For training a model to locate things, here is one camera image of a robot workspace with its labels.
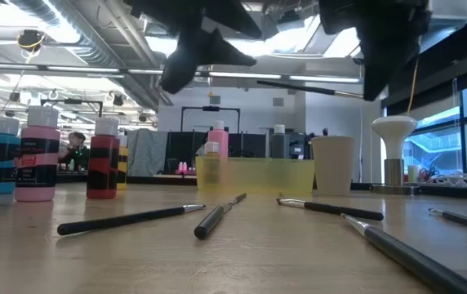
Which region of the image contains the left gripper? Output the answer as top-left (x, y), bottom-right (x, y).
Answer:
top-left (129, 0), bottom-right (264, 95)

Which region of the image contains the small yellow paint bottle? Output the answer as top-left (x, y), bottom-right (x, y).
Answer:
top-left (117, 134), bottom-right (129, 191)

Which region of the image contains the yellow translucent plastic bin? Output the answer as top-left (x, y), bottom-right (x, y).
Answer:
top-left (195, 157), bottom-right (315, 195)

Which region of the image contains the angled flat bristle paintbrush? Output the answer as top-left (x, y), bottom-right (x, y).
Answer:
top-left (275, 198), bottom-right (385, 222)

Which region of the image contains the medium round black paintbrush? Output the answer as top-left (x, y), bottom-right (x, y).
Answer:
top-left (56, 203), bottom-right (207, 237)

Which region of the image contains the large grey paint bottle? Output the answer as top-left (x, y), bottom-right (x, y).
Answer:
top-left (269, 124), bottom-right (291, 160)

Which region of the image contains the white dome table lamp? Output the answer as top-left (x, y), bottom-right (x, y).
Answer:
top-left (370, 115), bottom-right (421, 196)

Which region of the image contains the yellow hanging power cord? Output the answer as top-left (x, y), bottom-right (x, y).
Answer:
top-left (407, 56), bottom-right (420, 118)

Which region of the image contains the person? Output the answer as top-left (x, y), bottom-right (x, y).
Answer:
top-left (58, 131), bottom-right (91, 172)

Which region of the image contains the large glass window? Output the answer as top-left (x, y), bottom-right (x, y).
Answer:
top-left (412, 78), bottom-right (467, 181)

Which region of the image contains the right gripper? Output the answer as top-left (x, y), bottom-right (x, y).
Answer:
top-left (355, 0), bottom-right (433, 102)

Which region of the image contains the small blue paint bottle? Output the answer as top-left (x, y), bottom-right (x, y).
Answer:
top-left (0, 117), bottom-right (21, 195)

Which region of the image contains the black table frame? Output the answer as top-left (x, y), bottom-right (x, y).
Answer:
top-left (0, 170), bottom-right (467, 202)

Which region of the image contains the beige plastic cup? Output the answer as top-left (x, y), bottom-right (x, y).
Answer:
top-left (310, 136), bottom-right (357, 196)

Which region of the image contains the black ceiling device yellow cable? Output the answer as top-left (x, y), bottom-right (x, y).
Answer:
top-left (16, 29), bottom-right (47, 53)

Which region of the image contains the small red paint bottle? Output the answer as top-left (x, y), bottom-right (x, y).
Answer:
top-left (86, 118), bottom-right (121, 200)

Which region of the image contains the grey cloth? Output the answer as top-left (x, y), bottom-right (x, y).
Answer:
top-left (127, 129), bottom-right (169, 177)

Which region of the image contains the small pink paint bottle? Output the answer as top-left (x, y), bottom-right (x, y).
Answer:
top-left (14, 105), bottom-right (61, 203)

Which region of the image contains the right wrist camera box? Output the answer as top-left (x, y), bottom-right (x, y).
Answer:
top-left (318, 0), bottom-right (361, 37)

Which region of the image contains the thick black handle paintbrush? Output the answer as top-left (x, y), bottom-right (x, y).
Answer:
top-left (193, 203), bottom-right (230, 241)

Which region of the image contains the black monitor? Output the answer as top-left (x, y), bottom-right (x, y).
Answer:
top-left (289, 131), bottom-right (313, 159)

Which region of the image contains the large pink paint bottle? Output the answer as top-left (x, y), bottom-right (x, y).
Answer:
top-left (207, 119), bottom-right (230, 192)

